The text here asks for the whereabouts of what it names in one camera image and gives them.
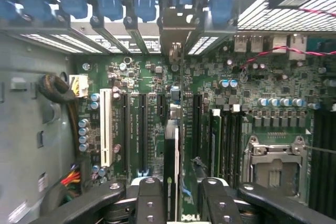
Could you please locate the black braided power cable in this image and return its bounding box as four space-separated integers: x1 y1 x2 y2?
36 73 81 156

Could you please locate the black RAM slot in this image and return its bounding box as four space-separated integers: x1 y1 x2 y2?
228 111 236 183
232 104 244 183
222 111 229 183

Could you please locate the vented metal slot cover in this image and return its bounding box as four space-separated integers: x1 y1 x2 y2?
51 34 103 53
19 34 82 53
187 36 219 56

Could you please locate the green RAM stick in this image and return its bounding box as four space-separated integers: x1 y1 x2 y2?
209 108 223 180

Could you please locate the metal CPU socket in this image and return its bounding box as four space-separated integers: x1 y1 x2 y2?
244 134 313 201

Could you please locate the red and black twisted wire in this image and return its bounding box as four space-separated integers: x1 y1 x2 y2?
238 7 336 69

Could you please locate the black short expansion slot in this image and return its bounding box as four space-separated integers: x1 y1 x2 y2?
156 94 167 119

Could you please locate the black open PC case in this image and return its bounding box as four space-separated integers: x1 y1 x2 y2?
0 0 336 224

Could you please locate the green motherboard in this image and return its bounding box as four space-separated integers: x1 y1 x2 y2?
70 32 336 224

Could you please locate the white expansion slot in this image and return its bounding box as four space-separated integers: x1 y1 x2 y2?
99 88 114 168

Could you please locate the black long expansion slot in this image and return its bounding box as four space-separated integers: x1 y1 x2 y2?
137 93 149 177
192 93 204 162
120 93 132 175

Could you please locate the coloured power wire bundle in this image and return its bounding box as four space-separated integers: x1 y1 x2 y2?
39 163 85 209

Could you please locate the blue slot latch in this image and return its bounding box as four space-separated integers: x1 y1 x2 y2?
133 0 159 23
19 0 53 23
209 0 235 27
0 0 24 23
96 0 124 22
172 0 195 10
56 0 89 20

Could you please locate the metal socket locking lever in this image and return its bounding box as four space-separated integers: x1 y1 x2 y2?
306 146 336 154

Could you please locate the white power connector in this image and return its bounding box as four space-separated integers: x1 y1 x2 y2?
68 74 89 99

